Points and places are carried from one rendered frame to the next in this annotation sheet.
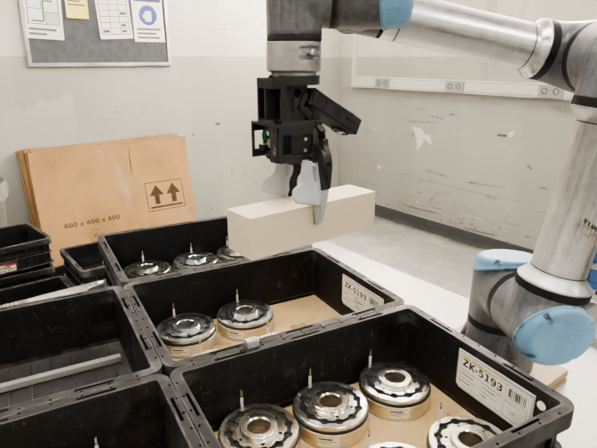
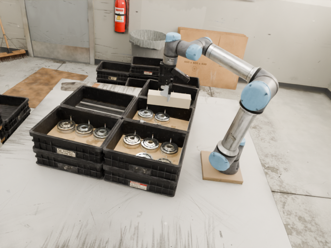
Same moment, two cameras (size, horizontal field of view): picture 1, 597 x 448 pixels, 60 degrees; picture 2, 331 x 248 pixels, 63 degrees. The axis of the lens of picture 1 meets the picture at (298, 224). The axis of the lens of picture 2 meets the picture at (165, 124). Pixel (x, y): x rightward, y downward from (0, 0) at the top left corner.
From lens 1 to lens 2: 1.01 m
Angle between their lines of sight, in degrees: 36
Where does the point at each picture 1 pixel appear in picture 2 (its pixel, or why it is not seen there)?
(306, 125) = (167, 77)
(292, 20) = (166, 51)
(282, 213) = (157, 96)
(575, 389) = (240, 187)
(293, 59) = (165, 60)
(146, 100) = (237, 15)
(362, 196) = (185, 99)
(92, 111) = (212, 16)
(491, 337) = not seen: hidden behind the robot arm
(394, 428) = (159, 155)
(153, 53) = not seen: outside the picture
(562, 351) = (217, 166)
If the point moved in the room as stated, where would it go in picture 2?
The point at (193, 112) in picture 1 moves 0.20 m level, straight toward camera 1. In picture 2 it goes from (258, 26) to (255, 28)
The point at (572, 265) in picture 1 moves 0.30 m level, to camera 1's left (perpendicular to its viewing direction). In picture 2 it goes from (226, 144) to (179, 118)
